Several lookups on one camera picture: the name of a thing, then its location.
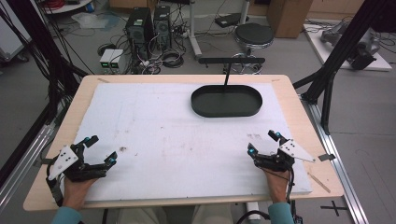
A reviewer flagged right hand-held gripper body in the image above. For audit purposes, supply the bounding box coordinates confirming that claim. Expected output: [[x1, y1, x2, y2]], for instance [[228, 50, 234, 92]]
[[253, 138, 317, 173]]

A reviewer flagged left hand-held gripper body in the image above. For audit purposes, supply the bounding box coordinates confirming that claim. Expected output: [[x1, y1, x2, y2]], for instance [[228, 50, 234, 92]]
[[47, 142, 109, 183]]

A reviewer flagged person's left hand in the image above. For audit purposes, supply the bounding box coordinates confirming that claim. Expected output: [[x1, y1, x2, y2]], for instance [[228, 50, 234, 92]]
[[61, 175, 98, 211]]

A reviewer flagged person's right hand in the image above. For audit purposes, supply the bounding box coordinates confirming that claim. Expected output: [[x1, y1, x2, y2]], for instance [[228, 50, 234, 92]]
[[262, 167, 292, 205]]

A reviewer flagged small black clip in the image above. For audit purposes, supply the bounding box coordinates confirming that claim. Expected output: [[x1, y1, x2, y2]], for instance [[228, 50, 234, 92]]
[[318, 152, 337, 162]]

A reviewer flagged thin wooden stick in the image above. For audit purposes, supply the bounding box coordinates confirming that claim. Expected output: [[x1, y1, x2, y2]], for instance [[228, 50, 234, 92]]
[[306, 171, 332, 194]]

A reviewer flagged black oval tray with stand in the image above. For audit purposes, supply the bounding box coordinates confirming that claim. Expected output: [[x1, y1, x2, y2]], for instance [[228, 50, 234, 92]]
[[190, 57, 266, 119]]

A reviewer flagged white foam mat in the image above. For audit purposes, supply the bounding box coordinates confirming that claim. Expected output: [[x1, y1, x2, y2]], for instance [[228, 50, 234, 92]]
[[74, 81, 314, 203]]

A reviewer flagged white power supply unit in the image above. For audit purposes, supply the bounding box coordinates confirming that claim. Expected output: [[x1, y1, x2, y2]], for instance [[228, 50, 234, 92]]
[[109, 49, 125, 72], [99, 49, 116, 71]]

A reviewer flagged black round stool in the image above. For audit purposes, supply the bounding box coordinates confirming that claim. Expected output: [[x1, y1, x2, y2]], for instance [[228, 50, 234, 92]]
[[232, 22, 276, 75]]

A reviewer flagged white platform with equipment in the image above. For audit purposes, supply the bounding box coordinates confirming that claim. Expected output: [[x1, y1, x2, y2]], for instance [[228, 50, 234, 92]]
[[303, 21, 393, 73]]

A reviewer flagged brown cardboard box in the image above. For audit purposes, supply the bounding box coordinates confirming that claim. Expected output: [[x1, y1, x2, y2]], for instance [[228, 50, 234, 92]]
[[266, 0, 314, 39]]

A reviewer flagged clear plastic sheet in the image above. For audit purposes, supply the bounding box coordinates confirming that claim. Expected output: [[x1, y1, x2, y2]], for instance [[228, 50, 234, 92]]
[[70, 11, 121, 32]]

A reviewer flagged flat black device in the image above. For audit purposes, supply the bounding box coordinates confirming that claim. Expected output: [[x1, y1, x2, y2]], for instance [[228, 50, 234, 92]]
[[214, 12, 250, 29]]

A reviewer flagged black computer tower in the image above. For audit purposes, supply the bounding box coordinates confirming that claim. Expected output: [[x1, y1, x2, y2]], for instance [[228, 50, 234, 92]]
[[125, 7, 156, 46], [152, 5, 173, 49]]

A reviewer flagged white desk leg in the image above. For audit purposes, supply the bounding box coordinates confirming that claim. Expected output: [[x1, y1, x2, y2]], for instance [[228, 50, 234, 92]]
[[187, 0, 204, 60]]

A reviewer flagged round white table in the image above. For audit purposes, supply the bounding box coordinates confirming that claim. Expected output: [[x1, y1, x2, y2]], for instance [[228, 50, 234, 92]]
[[39, 0, 95, 15]]

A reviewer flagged black wrist strap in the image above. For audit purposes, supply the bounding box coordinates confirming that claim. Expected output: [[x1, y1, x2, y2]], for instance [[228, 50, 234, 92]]
[[45, 164, 65, 208]]

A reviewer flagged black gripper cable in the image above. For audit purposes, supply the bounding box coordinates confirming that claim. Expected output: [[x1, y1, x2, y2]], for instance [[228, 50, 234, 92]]
[[235, 167, 304, 224]]

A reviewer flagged aluminium rail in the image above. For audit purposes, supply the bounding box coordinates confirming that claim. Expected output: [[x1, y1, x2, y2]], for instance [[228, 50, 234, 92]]
[[300, 94, 370, 224], [0, 102, 71, 213]]

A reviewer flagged black metal frame strut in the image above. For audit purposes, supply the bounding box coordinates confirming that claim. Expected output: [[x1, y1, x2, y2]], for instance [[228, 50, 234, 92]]
[[0, 0, 90, 125], [292, 0, 396, 135]]

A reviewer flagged coiled black cable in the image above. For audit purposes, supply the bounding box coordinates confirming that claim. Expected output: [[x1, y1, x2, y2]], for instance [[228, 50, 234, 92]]
[[161, 49, 185, 69]]

